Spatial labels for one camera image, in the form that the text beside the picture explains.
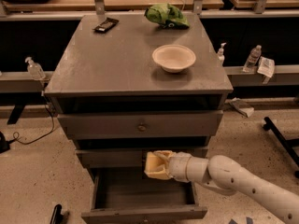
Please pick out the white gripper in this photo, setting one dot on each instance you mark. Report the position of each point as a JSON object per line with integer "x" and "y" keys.
{"x": 177, "y": 166}

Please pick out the yellow sponge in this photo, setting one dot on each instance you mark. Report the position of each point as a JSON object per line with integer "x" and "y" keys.
{"x": 154, "y": 165}

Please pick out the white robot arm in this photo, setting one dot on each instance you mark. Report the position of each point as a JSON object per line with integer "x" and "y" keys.
{"x": 225, "y": 176}

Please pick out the grey middle drawer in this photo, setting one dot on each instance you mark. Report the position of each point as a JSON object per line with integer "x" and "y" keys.
{"x": 112, "y": 158}

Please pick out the grey open bottom drawer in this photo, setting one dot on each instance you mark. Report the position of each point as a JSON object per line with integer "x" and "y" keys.
{"x": 127, "y": 196}

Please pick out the grey top drawer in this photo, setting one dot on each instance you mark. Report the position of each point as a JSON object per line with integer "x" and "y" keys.
{"x": 140, "y": 125}

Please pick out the grey wooden drawer cabinet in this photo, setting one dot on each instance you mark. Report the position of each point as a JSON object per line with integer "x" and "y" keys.
{"x": 115, "y": 73}

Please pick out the folded paper on floor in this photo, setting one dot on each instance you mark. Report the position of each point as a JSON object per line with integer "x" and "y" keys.
{"x": 242, "y": 107}

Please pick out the white bowl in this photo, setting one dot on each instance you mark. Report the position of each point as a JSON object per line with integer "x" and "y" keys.
{"x": 174, "y": 58}

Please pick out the black object bottom left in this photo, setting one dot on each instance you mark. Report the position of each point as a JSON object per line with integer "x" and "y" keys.
{"x": 59, "y": 216}

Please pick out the white pump bottle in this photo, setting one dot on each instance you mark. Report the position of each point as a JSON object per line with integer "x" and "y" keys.
{"x": 220, "y": 53}

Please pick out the black stand leg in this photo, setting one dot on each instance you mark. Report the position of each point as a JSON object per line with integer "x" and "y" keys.
{"x": 288, "y": 144}

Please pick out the white paper packet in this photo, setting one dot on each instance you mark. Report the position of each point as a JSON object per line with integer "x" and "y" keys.
{"x": 266, "y": 68}

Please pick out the clear plastic water bottle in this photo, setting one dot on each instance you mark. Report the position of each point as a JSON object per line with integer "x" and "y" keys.
{"x": 252, "y": 59}

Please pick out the black snack bar wrapper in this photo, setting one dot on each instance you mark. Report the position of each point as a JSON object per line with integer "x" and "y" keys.
{"x": 106, "y": 25}

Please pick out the clear sanitizer pump bottle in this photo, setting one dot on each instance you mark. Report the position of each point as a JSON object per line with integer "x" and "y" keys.
{"x": 35, "y": 69}

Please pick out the wooden workbench shelf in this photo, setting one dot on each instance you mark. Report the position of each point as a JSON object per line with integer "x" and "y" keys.
{"x": 209, "y": 7}

